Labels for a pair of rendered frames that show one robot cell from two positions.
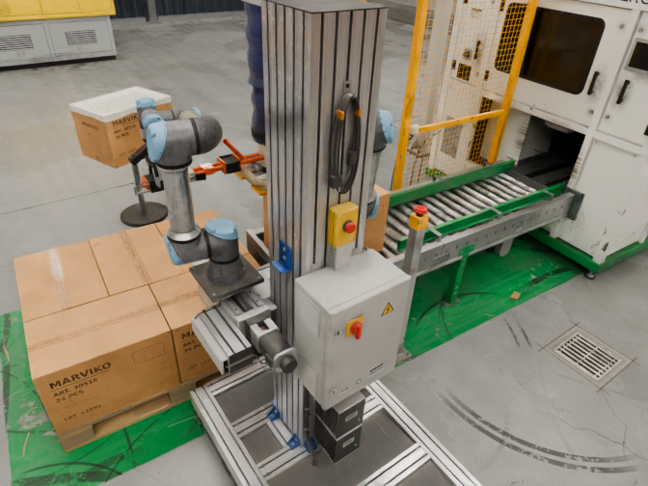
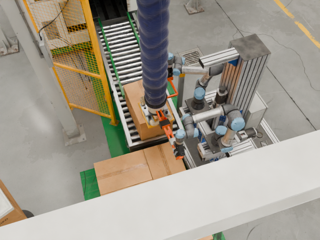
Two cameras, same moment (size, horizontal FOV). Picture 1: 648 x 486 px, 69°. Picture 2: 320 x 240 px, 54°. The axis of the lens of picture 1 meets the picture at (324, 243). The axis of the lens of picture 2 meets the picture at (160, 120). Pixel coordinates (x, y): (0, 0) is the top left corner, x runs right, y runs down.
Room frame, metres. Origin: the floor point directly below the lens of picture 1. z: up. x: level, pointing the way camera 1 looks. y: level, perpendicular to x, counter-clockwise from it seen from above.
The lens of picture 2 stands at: (1.60, 2.04, 3.84)
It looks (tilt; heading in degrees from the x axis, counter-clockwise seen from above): 57 degrees down; 287
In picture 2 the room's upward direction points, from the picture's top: 1 degrees counter-clockwise
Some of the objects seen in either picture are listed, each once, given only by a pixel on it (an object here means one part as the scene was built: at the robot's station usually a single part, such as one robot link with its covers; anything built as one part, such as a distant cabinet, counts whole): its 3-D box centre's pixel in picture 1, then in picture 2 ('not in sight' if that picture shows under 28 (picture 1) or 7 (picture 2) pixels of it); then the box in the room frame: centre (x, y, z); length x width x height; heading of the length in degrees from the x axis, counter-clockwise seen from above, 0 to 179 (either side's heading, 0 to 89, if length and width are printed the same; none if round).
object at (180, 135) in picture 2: (147, 113); (180, 135); (1.82, 0.72, 1.55); 0.09 x 0.08 x 0.11; 29
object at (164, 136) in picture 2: (274, 262); (157, 138); (2.16, 0.28, 0.58); 0.70 x 0.03 x 0.06; 34
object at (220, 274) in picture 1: (225, 262); (218, 138); (1.48, 0.38, 1.09); 0.15 x 0.15 x 0.10
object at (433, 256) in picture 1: (459, 246); (154, 67); (2.54, -0.87, 0.50); 2.31 x 0.05 x 0.19; 124
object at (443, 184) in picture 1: (438, 183); (107, 55); (3.23, -0.84, 0.60); 1.60 x 0.10 x 0.09; 124
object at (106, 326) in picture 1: (149, 301); (149, 204); (2.05, 0.99, 0.34); 1.20 x 1.00 x 0.40; 124
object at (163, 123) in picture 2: (229, 163); (164, 124); (2.03, 0.46, 1.25); 0.10 x 0.08 x 0.06; 37
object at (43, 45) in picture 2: not in sight; (46, 50); (3.34, 0.16, 1.62); 0.20 x 0.05 x 0.30; 124
